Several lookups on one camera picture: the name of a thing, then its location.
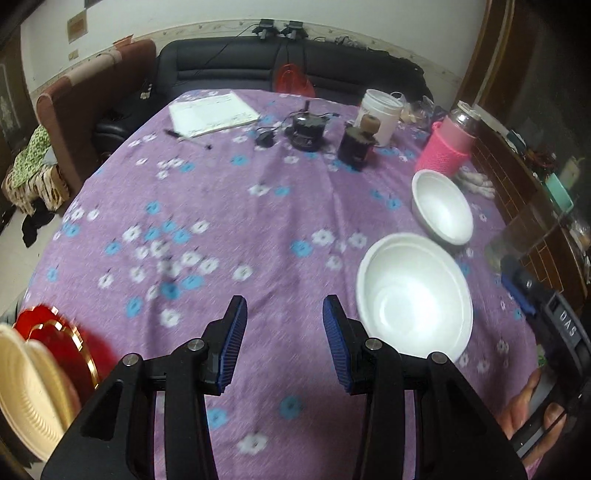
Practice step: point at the green patterned blanket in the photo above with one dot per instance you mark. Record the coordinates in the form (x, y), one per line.
(30, 157)

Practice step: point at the white plastic jar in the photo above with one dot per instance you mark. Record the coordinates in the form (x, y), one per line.
(381, 113)

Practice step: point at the bottle with pink knitted sleeve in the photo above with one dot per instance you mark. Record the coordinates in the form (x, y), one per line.
(445, 143)

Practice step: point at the black leather sofa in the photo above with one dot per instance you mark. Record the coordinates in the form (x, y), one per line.
(258, 64)

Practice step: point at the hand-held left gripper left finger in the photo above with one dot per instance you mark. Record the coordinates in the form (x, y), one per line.
(231, 346)

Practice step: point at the white notebook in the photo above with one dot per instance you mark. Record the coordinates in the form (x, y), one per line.
(212, 113)

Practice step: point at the dark clothing on floor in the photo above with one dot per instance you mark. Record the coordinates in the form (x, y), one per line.
(37, 226)

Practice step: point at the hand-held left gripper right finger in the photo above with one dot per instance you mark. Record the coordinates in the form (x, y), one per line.
(339, 350)

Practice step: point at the person's right hand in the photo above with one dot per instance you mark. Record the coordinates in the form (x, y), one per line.
(519, 406)

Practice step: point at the clear bottle with green lid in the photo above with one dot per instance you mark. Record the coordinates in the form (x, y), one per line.
(558, 191)

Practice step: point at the white work gloves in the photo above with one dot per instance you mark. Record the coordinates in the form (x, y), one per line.
(475, 182)

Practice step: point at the purple floral tablecloth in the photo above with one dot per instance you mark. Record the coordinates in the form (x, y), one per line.
(231, 207)

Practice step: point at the dark wooden door frame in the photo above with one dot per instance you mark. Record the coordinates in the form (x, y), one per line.
(489, 60)

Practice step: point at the black device on sofa back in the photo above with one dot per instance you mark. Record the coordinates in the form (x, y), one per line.
(293, 30)
(265, 28)

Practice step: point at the cream plate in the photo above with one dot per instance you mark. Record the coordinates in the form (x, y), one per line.
(32, 392)

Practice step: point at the small white foam bowl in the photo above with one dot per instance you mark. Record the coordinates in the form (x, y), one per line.
(441, 207)

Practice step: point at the black round device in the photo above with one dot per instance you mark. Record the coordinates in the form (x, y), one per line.
(307, 129)

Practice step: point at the brown armchair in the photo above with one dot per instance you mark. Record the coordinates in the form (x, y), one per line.
(92, 92)

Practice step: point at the yellow wall notice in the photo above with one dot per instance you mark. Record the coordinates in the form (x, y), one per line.
(77, 25)

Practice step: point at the large red scalloped plate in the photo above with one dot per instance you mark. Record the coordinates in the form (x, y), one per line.
(27, 316)

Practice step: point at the wooden double door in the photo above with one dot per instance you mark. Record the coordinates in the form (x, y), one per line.
(9, 92)

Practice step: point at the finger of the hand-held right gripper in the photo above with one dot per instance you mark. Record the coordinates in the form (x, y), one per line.
(519, 281)

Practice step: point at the large white foam bowl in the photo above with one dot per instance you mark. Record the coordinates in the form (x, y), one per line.
(406, 286)

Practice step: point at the brown and cream blanket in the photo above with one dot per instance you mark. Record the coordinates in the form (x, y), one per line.
(37, 189)

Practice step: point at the black pen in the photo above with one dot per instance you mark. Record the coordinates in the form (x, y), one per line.
(189, 139)

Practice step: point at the red plastic bag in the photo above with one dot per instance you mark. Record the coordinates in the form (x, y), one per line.
(291, 81)

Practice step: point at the black power adapter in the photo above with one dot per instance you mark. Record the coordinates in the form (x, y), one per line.
(265, 137)

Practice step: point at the red plate with gold rim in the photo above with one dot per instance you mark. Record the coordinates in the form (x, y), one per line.
(69, 355)

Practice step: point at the dark bottle with cork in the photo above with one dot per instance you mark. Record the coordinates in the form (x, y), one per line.
(355, 145)

